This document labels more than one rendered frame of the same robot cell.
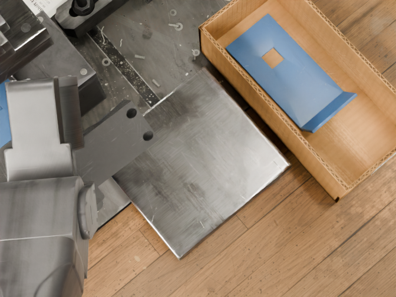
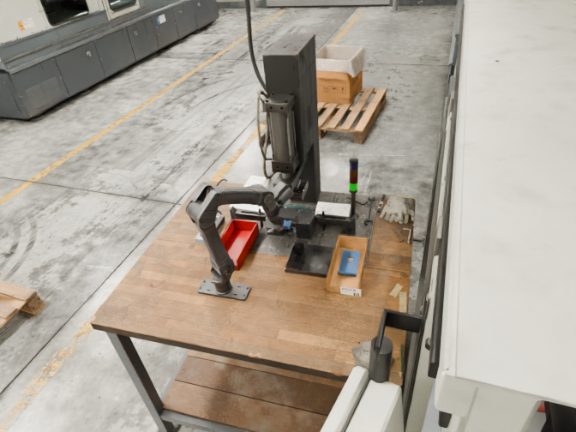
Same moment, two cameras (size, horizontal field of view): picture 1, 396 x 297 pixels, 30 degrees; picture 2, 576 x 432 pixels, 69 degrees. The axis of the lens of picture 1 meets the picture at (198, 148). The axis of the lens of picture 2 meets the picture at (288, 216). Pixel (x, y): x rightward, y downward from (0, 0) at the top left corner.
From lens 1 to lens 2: 1.15 m
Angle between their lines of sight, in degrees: 45
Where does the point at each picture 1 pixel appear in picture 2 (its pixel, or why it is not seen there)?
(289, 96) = (344, 267)
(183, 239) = (289, 267)
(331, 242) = (315, 296)
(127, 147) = (291, 215)
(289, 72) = (350, 263)
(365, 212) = (329, 297)
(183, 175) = (304, 258)
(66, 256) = (258, 191)
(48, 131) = (279, 189)
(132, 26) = (332, 234)
